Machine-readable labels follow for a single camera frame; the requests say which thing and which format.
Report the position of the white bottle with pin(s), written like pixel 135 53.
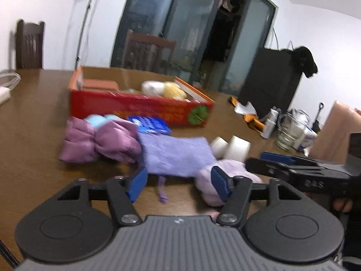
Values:
pixel 269 124

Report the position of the black light stand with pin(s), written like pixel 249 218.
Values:
pixel 84 25

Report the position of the person's right hand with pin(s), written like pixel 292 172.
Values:
pixel 342 204

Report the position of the lavender fluffy towel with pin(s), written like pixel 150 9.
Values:
pixel 177 155

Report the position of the red cardboard box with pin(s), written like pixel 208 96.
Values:
pixel 135 108

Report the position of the light blue soft cloth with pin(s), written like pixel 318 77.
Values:
pixel 97 120

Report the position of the brown wooden chair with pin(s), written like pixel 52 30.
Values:
pixel 146 53

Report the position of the black bag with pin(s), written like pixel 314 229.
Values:
pixel 268 82

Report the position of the small black tool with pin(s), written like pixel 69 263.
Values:
pixel 318 115

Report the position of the hanging clothes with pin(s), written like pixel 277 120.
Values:
pixel 230 1

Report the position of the orange and white wrapper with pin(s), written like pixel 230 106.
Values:
pixel 251 117

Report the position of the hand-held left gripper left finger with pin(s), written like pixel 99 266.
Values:
pixel 137 185

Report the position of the black cloth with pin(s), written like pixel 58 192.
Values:
pixel 306 60

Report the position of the dark wooden chair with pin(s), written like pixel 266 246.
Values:
pixel 29 45

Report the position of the white charger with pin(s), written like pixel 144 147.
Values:
pixel 3 94

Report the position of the brown cardboard box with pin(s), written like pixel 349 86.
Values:
pixel 335 129

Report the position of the white and blue packet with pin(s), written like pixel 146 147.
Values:
pixel 307 138

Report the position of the blue tissue packet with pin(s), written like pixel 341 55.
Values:
pixel 151 125

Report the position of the white plush toy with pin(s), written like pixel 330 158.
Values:
pixel 151 87

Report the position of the purple puffy jacket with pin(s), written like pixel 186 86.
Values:
pixel 96 141

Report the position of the glass sliding door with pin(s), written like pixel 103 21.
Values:
pixel 183 19

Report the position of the white foam block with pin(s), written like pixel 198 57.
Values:
pixel 219 146
pixel 238 148

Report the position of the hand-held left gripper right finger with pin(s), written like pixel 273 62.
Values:
pixel 220 183

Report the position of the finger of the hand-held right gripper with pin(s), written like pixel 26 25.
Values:
pixel 277 157
pixel 268 168

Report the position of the yellow plush toy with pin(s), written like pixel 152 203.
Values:
pixel 174 90

